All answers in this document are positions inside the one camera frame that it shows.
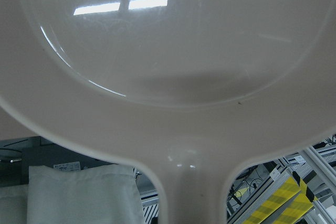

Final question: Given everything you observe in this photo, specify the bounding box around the yellow black striped barrier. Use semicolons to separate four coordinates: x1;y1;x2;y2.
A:
243;176;318;224

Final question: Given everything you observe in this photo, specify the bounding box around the white cloth bag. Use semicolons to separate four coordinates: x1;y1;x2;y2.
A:
1;164;145;223

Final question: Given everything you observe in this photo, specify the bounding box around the beige plastic dustpan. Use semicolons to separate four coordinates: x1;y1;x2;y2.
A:
1;0;335;223

